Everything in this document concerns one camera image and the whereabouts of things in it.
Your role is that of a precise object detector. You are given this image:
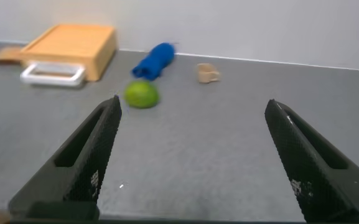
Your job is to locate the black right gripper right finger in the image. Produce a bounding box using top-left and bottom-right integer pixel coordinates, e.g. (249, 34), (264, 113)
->
(264, 98), (359, 223)

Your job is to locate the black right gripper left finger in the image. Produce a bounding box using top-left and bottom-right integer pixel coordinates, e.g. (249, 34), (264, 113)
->
(7, 95), (123, 221)

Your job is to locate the yellow drawer white handle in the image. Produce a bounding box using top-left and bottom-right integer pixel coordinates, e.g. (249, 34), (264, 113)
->
(19, 60), (101, 88)

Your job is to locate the yellow drawer case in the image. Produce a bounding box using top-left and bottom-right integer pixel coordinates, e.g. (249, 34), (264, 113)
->
(20, 24), (118, 83)

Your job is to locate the green lime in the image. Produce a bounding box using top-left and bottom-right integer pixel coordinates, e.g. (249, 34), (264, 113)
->
(123, 80), (161, 110)

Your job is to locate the blue rolled towel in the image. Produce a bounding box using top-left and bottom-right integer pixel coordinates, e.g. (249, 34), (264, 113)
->
(131, 42), (176, 82)

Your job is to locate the beige cup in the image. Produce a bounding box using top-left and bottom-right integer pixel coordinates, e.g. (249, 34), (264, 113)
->
(196, 62), (222, 85)

